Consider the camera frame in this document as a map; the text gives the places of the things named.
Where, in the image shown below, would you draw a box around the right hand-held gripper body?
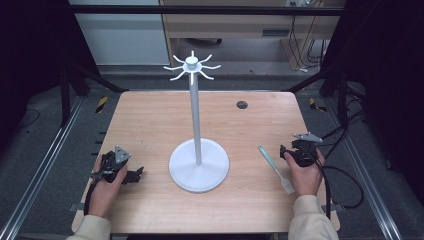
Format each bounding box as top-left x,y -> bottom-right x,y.
286,132 -> 324,168

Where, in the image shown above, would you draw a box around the black floor cable bundle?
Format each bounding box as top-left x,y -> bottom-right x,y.
320,84 -> 366,148

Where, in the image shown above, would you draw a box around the thin black floor cable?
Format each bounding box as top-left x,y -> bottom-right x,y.
17,108 -> 42,130

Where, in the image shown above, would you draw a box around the black horizontal frame bar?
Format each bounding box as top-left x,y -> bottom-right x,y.
66,4 -> 348,17

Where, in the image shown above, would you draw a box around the white hook stand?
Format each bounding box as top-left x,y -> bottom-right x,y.
163,50 -> 231,194

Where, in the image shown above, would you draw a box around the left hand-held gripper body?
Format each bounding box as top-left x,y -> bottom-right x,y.
91,145 -> 133,184

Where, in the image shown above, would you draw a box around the hanging black background cables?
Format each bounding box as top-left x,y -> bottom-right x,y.
287,1 -> 331,73

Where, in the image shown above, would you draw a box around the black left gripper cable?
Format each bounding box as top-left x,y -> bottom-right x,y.
83,176 -> 102,216

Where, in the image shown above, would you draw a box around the white cabinet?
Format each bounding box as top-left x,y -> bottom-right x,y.
68,0 -> 170,66

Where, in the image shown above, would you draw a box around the dark curtain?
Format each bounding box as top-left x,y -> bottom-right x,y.
0,0 -> 101,154
319,0 -> 424,204

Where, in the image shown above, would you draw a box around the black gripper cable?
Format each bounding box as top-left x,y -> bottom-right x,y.
83,176 -> 102,216
312,155 -> 365,220

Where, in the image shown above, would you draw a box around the black metal frame stand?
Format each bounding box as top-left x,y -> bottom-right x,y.
59,62 -> 129,128
284,64 -> 351,129

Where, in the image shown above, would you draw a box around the light wooden background desk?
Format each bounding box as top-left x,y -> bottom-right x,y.
159,0 -> 346,72

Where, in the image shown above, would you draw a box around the black yellow floor tape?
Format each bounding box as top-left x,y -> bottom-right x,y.
95,96 -> 109,114
308,97 -> 328,113

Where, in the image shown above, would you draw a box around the aluminium floor rail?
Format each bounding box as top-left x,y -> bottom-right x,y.
0,95 -> 85,240
323,96 -> 405,240

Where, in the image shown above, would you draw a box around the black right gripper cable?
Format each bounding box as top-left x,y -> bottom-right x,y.
312,155 -> 365,220

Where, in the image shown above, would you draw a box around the person's right hand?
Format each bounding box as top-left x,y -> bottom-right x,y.
284,148 -> 327,198

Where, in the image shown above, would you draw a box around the person's left hand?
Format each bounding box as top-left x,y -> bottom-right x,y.
87,154 -> 129,220

